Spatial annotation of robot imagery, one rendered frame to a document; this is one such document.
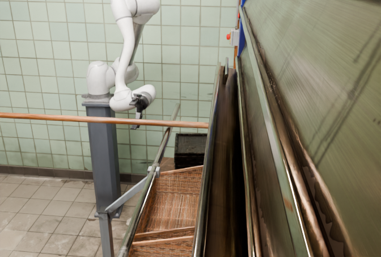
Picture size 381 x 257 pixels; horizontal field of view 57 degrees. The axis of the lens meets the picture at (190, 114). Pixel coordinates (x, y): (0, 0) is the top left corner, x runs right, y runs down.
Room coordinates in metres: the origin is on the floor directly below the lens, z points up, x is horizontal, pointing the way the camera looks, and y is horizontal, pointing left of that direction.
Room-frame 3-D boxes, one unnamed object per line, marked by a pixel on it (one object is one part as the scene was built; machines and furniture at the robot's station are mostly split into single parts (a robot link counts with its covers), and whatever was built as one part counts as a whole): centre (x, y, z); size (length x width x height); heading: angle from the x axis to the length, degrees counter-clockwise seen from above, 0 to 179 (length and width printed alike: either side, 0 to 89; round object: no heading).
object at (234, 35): (2.46, -0.30, 1.46); 0.10 x 0.07 x 0.10; 175
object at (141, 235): (1.57, 0.01, 0.72); 0.56 x 0.49 x 0.28; 175
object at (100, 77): (2.44, 0.66, 1.17); 0.18 x 0.16 x 0.22; 130
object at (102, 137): (2.43, 0.67, 0.50); 0.21 x 0.21 x 1.00; 88
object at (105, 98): (2.43, 0.69, 1.03); 0.22 x 0.18 x 0.06; 88
